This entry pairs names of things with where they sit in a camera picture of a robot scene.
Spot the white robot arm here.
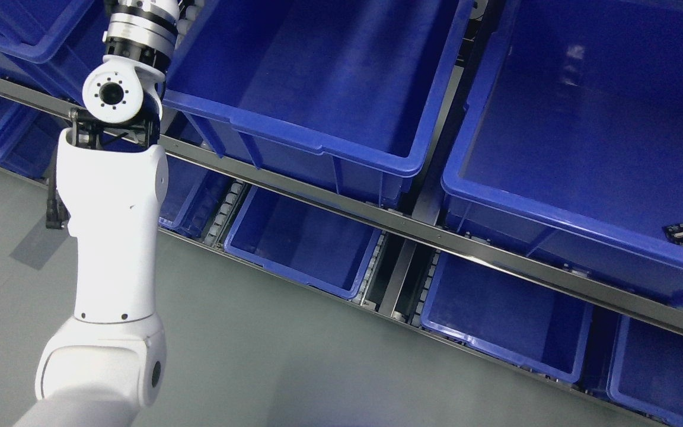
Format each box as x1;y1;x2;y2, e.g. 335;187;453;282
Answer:
16;1;181;426

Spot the lower blue bin middle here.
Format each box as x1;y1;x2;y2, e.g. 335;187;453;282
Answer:
224;186;382;300

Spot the lower blue bin far left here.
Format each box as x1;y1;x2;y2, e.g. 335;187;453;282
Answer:
0;97;63;179

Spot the lower blue bin far right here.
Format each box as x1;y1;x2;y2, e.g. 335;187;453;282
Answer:
605;316;683;426

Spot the blue bin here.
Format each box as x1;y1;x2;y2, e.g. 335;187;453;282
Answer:
224;186;382;300
420;254;593;384
0;97;63;179
159;156;232;238
164;1;471;208
0;1;108;102
605;316;683;426
442;1;683;308

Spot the metal shelf rack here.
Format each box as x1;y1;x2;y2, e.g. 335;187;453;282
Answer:
0;0;683;423

